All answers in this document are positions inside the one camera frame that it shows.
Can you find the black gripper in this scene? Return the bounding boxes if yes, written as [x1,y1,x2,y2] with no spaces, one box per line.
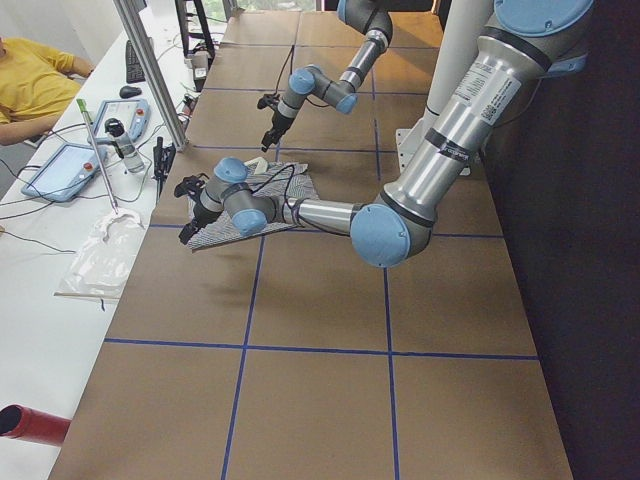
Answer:
[261,112,293,152]
[179,203,220,245]

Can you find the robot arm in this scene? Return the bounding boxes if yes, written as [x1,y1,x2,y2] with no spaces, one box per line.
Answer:
[257,1,393,152]
[175,0,593,268]

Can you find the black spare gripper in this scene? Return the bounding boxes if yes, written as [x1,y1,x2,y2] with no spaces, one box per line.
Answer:
[153,136,176,201]

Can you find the clear plastic bag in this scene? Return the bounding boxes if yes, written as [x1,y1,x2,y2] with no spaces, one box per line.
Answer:
[55,207,146,300]

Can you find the clear water bottle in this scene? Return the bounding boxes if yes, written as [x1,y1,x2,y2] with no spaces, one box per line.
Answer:
[104,117,144,173]

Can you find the far teach pendant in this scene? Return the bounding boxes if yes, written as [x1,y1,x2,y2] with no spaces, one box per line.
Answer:
[93,98,150,143]

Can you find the teach pendant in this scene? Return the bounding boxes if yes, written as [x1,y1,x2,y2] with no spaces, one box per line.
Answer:
[21,143,99,202]
[93,98,150,143]

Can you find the black tripod stand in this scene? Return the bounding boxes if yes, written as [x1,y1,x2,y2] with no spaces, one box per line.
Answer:
[174,0,227,61]

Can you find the near teach pendant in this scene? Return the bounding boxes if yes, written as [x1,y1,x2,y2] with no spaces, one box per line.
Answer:
[21,143,99,202]

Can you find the black computer mouse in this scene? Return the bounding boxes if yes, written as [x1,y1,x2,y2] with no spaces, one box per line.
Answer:
[119,85,142,99]

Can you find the black keyboard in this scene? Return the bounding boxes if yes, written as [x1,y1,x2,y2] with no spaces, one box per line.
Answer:
[125,40,145,84]

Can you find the metal rod tool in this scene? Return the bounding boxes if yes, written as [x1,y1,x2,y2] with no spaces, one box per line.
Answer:
[75,98,120,219]

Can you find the person in yellow shirt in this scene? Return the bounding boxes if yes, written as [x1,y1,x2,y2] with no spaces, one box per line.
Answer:
[1,38,94,146]

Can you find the red cylinder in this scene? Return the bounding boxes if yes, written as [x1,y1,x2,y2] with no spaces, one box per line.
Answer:
[1,404,71,447]

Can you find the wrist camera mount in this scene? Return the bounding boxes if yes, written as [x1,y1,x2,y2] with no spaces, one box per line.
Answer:
[257,93,280,110]
[174,173,209,200]

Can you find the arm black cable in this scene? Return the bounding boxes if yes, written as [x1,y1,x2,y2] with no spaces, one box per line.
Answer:
[272,43,321,104]
[249,163,361,236]

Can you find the aluminium frame post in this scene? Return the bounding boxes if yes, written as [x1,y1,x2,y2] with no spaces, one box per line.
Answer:
[114,0,187,152]

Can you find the white pedestal column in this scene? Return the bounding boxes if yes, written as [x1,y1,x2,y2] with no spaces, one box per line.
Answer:
[396,0,494,171]

